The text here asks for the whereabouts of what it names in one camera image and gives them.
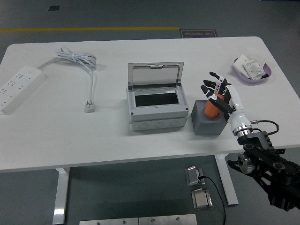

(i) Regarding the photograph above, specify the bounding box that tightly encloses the white power cord with plug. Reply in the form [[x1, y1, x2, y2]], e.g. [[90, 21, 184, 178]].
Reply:
[[36, 46, 98, 113]]

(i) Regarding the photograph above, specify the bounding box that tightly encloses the clear plastic bag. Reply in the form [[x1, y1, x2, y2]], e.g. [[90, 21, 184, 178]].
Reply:
[[247, 47, 268, 64]]

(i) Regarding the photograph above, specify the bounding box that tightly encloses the dark floor sign mat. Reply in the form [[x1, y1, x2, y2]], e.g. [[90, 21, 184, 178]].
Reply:
[[180, 29, 218, 39]]

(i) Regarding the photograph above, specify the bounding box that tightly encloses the grey plastic electrical box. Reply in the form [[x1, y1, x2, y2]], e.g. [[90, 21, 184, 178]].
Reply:
[[126, 84, 189, 132]]

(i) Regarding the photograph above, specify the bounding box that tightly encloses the smoky transparent box lid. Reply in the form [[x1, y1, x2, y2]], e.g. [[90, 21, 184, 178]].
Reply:
[[127, 61, 185, 89]]

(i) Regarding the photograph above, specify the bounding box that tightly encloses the white cardboard packet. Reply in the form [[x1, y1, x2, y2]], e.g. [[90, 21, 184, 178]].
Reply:
[[233, 54, 249, 75]]

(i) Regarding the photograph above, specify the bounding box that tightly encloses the black floor cable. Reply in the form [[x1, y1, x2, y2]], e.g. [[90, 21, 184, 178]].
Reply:
[[198, 175, 227, 225]]

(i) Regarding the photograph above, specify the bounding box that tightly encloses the grey block battery stand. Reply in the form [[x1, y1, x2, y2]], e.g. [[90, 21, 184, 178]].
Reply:
[[191, 100, 228, 136]]

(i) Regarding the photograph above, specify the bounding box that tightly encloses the white wall socket panel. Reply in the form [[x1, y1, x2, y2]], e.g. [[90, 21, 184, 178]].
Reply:
[[243, 58, 264, 80]]

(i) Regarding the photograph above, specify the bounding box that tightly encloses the purple plastic tray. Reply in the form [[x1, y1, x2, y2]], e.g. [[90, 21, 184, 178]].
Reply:
[[232, 57, 275, 84]]

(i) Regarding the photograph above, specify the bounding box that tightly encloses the grey metal base plate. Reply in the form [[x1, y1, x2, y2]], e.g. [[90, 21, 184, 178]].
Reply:
[[138, 213, 198, 225], [79, 217, 139, 225]]

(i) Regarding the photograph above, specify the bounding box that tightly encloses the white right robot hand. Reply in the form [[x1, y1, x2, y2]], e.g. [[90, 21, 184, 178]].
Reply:
[[200, 71, 251, 132]]

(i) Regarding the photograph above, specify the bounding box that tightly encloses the orange cylindrical battery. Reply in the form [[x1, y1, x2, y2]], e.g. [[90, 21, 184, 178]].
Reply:
[[202, 93, 223, 117]]

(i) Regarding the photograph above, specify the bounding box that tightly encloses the metal floor socket box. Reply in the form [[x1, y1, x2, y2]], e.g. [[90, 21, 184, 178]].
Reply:
[[184, 165, 206, 187], [191, 188, 213, 210]]

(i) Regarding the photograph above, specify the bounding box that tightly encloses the white power strip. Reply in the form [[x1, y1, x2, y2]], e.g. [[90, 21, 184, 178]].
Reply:
[[0, 65, 45, 115]]

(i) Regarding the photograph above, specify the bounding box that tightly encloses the white table leg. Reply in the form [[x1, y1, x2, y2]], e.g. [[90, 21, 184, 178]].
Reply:
[[215, 154, 239, 206], [52, 167, 70, 225]]

